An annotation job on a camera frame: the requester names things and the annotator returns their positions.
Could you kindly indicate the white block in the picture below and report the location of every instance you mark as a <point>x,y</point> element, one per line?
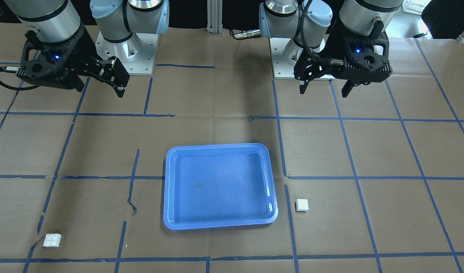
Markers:
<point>301,205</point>

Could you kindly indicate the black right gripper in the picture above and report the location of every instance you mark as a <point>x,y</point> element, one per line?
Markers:
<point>83,48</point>

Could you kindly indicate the aluminium frame post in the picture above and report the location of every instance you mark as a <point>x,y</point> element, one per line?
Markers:
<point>214,17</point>

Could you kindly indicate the blue plastic tray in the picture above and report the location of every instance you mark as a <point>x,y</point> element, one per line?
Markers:
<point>219,186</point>

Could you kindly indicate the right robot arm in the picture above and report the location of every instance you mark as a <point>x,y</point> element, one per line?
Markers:
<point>121,23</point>

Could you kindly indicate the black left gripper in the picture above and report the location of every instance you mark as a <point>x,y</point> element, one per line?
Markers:
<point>335,46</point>

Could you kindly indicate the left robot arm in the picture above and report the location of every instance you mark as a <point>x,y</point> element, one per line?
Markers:
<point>308,24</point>

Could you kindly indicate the white block corner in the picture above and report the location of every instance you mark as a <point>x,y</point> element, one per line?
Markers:
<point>52,240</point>

